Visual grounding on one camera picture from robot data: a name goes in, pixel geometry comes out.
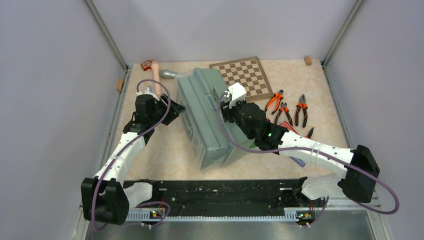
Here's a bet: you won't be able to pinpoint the red tool card pack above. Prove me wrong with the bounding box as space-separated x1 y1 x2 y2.
280 121 298 135

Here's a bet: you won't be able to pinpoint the aluminium frame post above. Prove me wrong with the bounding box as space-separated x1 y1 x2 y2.
82 0 129 73
321 0 367 69

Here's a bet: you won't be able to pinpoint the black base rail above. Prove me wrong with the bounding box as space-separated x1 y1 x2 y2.
144 177 325 220

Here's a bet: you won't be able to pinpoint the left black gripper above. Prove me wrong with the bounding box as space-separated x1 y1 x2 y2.
150 93 187 126

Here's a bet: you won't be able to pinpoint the small orange pliers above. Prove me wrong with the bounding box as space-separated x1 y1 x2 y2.
273 101 294 127

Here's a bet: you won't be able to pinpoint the small red printed box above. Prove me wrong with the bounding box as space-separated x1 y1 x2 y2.
140 60 153 72

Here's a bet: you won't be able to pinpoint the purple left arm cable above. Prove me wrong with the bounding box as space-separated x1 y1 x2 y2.
90 79 172 233

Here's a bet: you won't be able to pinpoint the wooden chessboard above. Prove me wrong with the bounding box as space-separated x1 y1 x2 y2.
209 56 274 102

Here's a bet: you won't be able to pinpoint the wooden handle hammer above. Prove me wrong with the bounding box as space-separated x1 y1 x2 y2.
150 60 189 83

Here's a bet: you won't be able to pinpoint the blue handled screwdriver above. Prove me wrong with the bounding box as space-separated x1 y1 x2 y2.
291 157 306 168

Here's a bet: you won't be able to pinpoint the aluminium frame post right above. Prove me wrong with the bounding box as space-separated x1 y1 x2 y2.
321 0 367 69

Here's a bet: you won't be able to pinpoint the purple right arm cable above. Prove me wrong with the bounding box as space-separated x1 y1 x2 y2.
215 92 401 229

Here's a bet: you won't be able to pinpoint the wooden block at left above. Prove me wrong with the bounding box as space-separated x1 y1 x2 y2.
115 78 125 93

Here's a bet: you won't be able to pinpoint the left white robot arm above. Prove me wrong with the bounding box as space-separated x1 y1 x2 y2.
80 93 186 225

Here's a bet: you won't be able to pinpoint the green plastic tool box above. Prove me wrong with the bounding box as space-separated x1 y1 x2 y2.
174 68 248 169

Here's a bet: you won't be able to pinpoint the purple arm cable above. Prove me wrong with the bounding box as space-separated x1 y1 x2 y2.
215 92 401 229
90 79 172 233

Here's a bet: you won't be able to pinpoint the orange diagonal cutters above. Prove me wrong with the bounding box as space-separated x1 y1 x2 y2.
264 89 284 114

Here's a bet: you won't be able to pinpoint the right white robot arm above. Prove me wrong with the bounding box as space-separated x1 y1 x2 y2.
161 100 380 206

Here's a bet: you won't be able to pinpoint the aluminium frame post left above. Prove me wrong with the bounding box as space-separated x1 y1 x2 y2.
82 0 129 73

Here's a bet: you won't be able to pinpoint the orange handled pliers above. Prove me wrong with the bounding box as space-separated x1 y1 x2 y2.
294 94 309 129

